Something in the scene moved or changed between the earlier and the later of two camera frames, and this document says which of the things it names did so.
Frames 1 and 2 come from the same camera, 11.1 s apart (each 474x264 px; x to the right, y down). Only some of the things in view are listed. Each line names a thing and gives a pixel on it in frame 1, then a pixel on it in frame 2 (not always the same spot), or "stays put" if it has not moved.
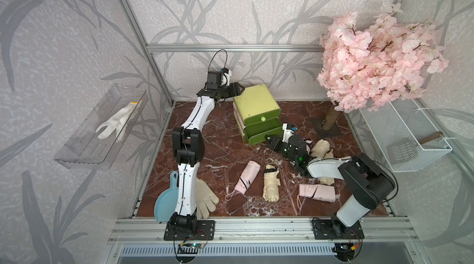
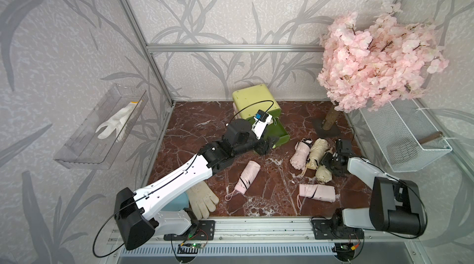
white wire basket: x=407 y=138 stays put
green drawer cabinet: x=257 y=114 stays put
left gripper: x=235 y=89 -> x=264 y=145
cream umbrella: x=321 y=149 stays put
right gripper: x=275 y=144 -> x=325 y=161
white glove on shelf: x=119 y=123 stays put
